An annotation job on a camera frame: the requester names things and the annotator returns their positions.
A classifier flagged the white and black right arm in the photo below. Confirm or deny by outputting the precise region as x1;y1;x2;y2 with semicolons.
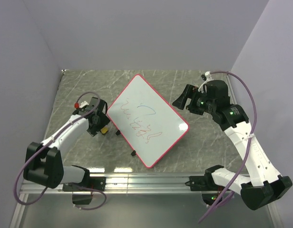
172;80;293;210

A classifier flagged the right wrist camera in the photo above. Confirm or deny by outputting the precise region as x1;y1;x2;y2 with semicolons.
198;71;214;92

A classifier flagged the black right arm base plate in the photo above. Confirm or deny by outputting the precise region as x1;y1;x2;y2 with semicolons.
185;173;226;191

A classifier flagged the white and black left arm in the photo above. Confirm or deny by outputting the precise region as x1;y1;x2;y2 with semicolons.
23;97;110;191

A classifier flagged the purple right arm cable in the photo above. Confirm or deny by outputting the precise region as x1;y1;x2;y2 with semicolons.
198;70;258;224

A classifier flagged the aluminium mounting rail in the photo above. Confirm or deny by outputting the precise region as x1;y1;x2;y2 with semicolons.
20;172;204;195

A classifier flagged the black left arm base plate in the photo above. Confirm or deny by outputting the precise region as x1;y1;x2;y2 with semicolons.
62;176;106;192

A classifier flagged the yellow and black eraser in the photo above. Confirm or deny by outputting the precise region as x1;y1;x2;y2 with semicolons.
100;127;108;135

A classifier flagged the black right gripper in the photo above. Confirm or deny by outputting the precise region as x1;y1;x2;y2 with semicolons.
172;84;216;115

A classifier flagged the red-framed whiteboard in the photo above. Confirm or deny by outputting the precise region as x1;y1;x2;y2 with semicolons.
107;75;189;168

